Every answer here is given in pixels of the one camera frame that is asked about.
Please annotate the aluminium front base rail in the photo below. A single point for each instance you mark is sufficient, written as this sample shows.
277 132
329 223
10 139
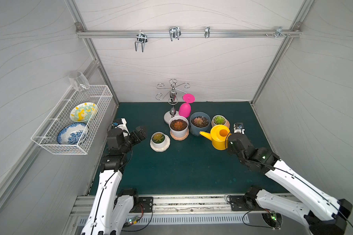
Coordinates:
190 209

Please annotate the yellow green patterned plate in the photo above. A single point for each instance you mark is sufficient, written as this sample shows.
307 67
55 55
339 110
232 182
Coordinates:
83 112

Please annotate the chrome glass holder stand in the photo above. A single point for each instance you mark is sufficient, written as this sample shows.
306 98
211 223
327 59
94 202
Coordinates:
172 89

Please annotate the white faceted saucer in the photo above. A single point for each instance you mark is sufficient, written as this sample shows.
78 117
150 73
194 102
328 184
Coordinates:
161 149

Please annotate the metal hook clamp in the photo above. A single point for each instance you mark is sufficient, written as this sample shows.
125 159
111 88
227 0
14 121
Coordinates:
175 33
141 39

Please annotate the clear drinking glass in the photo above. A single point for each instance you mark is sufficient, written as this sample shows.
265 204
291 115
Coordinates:
78 81

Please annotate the metal hook clamp middle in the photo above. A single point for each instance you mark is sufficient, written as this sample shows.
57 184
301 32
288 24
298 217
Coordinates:
175 33

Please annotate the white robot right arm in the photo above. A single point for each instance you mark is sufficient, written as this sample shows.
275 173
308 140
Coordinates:
320 212

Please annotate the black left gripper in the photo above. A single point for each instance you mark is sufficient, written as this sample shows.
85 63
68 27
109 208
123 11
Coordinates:
139 133

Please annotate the white ribbed pot red succulent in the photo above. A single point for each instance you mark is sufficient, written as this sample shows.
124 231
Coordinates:
178 125

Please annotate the grey-blue pot pink succulent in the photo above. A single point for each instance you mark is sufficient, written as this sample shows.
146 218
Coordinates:
199 121

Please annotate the white wire basket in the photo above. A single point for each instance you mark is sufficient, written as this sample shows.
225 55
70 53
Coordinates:
45 136

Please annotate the small metal clip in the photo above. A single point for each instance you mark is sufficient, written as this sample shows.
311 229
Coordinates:
207 32

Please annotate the peach faceted saucer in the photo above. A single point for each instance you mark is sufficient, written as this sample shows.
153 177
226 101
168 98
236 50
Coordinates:
227 124

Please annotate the metal bracket right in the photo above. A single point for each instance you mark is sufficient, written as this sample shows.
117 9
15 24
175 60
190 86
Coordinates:
278 33

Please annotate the blue white patterned plate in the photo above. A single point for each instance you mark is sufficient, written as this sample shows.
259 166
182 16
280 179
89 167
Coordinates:
72 134

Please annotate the white pot yellow-orange succulent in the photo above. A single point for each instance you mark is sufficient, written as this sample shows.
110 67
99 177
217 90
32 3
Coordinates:
158 140

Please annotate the green circuit board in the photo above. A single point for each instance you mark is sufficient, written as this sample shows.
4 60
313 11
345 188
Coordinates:
133 220

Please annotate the yellow watering can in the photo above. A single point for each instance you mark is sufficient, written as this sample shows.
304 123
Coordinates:
218 136

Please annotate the aluminium top rail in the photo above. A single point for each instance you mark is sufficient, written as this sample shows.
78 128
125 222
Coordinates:
200 33

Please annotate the terracotta speckled saucer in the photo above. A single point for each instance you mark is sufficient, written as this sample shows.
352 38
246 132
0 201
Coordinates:
179 138

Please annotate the metal hook clamp left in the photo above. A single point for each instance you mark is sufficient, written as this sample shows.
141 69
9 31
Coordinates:
141 39

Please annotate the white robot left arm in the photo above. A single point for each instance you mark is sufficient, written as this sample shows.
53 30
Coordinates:
108 214

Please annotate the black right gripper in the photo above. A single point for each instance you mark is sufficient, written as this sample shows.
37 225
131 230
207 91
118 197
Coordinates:
234 141

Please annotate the small white pot green succulent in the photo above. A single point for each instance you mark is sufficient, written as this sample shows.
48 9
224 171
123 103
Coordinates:
218 120

